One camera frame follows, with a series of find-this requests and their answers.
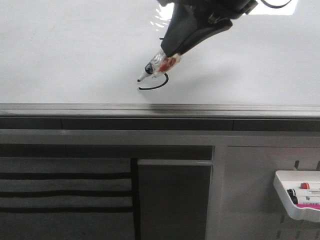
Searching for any taped black whiteboard marker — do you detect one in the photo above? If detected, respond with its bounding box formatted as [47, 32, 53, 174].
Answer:
[137, 49, 182, 82]

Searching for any pink eraser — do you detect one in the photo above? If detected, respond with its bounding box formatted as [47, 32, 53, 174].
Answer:
[296, 204, 320, 210]

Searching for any black cable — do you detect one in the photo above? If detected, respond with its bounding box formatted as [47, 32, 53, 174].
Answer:
[259, 0, 293, 9]

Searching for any black capped marker upper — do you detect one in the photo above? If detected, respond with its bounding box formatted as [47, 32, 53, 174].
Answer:
[286, 188, 320, 197]

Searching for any grey striped panel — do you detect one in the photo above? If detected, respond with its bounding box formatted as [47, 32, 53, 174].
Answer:
[0, 157, 141, 240]

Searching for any grey pegboard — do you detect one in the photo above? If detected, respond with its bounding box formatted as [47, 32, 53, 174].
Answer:
[221, 146, 320, 240]

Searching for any grey whiteboard frame rail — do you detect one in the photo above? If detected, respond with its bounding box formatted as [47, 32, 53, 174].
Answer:
[0, 103, 320, 132]

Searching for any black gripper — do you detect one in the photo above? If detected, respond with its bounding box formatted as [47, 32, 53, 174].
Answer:
[161, 0, 258, 57]

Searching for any red capped marker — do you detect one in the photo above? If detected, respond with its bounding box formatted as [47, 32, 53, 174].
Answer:
[300, 182, 320, 191]

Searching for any black capped marker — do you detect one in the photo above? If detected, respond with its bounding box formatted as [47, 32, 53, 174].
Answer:
[290, 196, 320, 205]
[286, 188, 320, 197]

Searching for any dark grey panel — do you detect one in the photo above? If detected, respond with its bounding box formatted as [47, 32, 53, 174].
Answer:
[138, 159, 212, 240]

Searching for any white whiteboard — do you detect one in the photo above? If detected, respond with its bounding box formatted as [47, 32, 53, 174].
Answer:
[0, 0, 320, 106]

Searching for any white marker tray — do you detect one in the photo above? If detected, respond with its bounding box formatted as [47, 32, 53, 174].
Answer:
[273, 170, 320, 223]

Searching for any black capped marker lower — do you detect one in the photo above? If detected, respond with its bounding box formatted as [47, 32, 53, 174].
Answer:
[290, 196, 320, 205]

